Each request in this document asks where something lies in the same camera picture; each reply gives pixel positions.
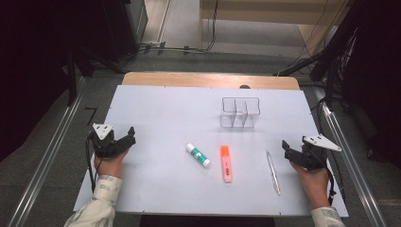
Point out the clear plastic organizer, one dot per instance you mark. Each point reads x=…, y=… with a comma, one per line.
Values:
x=240, y=113

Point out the green and white glue stick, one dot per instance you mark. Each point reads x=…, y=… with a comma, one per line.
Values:
x=198, y=155

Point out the light wooden furniture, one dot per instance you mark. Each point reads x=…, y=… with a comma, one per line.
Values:
x=268, y=12

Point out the orange highlighter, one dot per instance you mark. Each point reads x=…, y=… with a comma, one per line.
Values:
x=226, y=164

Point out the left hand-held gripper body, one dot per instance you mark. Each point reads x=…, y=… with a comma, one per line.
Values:
x=104, y=145

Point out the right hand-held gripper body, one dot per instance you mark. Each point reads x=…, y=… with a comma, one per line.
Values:
x=312, y=157

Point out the dark cabinet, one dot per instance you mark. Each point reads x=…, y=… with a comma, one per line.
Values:
x=126, y=28

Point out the person's left hand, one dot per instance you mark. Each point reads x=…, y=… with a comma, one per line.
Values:
x=108, y=165

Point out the person's right hand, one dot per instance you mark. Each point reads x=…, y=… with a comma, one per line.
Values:
x=313, y=186

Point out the metal floor rail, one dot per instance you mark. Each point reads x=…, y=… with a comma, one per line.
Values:
x=47, y=157
x=350, y=164

